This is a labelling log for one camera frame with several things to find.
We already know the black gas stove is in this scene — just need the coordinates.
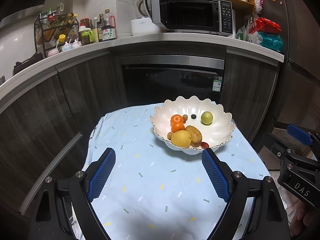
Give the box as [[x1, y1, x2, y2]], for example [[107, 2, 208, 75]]
[[12, 52, 44, 74]]

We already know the yellow-brown mango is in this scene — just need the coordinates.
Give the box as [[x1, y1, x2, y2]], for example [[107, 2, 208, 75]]
[[184, 125, 203, 147]]

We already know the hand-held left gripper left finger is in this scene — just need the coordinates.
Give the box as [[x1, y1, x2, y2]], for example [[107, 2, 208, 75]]
[[29, 147, 117, 240]]

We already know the orange tangerine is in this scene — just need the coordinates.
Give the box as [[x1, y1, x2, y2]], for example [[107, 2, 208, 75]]
[[170, 114, 184, 125], [171, 122, 185, 133]]

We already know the dark refrigerator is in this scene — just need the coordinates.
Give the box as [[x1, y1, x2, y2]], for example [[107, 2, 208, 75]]
[[250, 0, 320, 155]]

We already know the green oil jug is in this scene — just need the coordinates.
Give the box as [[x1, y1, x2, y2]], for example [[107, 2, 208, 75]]
[[79, 27, 94, 46]]

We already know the large yellow grapefruit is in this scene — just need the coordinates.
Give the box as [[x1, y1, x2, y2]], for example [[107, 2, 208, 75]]
[[171, 130, 192, 148]]

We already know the teal packet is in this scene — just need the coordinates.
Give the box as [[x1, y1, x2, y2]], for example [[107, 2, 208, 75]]
[[257, 32, 284, 52]]

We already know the pink white plastic bag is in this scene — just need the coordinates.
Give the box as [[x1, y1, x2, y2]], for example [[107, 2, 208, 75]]
[[251, 0, 263, 14]]

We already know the white kitchen countertop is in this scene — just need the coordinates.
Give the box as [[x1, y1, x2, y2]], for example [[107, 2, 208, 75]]
[[0, 31, 285, 113]]

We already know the white scalloped bowl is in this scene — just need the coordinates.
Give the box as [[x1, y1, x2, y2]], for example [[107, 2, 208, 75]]
[[150, 95, 236, 155]]

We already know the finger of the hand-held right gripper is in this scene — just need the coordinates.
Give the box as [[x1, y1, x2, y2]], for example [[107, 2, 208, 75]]
[[287, 124, 320, 160], [280, 149, 320, 178]]

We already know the red snack bag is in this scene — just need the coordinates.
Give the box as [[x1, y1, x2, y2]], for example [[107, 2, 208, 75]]
[[249, 17, 282, 35]]

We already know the black microwave oven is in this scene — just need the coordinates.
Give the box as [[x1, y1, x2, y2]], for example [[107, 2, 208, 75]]
[[146, 0, 235, 36]]

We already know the built-in black oven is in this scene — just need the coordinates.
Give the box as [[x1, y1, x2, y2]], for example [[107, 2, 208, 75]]
[[121, 55, 225, 107]]

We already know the large soy sauce bottle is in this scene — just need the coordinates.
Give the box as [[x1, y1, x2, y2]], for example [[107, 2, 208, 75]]
[[102, 9, 117, 41]]

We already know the dark wood kitchen cabinet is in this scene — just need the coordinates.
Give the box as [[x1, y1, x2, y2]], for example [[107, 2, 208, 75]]
[[0, 46, 279, 215]]

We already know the person's right hand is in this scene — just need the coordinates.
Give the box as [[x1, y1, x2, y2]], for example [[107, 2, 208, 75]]
[[289, 199, 320, 237]]

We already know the black wire spice rack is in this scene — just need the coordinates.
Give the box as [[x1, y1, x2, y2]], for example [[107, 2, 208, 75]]
[[34, 14, 80, 58]]

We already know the green apple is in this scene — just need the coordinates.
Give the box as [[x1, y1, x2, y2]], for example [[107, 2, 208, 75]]
[[201, 111, 213, 125]]

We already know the dark sauce bottle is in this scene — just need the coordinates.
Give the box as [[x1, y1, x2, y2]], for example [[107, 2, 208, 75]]
[[97, 14, 104, 42]]

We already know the light blue patterned cloth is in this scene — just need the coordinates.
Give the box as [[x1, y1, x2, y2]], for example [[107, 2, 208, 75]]
[[72, 101, 272, 240]]

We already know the clear bottle with white cap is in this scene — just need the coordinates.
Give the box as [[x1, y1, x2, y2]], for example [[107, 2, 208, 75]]
[[92, 17, 99, 43]]

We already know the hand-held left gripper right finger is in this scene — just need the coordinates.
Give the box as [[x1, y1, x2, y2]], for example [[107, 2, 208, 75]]
[[201, 148, 292, 240]]

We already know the white rice cooker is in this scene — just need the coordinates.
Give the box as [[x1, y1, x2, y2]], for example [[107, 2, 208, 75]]
[[131, 0, 162, 37]]

